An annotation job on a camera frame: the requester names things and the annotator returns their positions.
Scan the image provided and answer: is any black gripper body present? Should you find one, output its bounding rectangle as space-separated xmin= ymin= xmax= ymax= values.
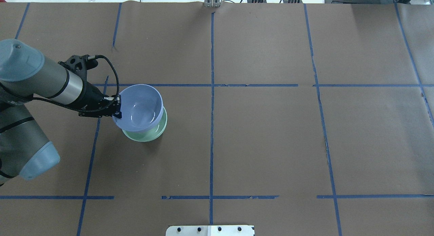
xmin=79 ymin=82 xmax=121 ymax=118

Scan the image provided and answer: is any blue bowl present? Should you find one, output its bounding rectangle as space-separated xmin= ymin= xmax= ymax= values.
xmin=112 ymin=84 xmax=164 ymax=133

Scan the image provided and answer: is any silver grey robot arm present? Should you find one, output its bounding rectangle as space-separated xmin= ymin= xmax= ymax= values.
xmin=0 ymin=39 xmax=122 ymax=185

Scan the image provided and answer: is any green bowl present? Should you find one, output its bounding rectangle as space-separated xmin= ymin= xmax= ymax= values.
xmin=122 ymin=108 xmax=167 ymax=143

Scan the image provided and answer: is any brown paper table cover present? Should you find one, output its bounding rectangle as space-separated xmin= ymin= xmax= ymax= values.
xmin=1 ymin=1 xmax=433 ymax=236

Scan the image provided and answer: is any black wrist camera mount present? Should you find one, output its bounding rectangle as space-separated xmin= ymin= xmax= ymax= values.
xmin=57 ymin=54 xmax=99 ymax=82

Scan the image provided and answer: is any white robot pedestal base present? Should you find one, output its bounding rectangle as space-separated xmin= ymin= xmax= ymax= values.
xmin=165 ymin=225 xmax=255 ymax=236

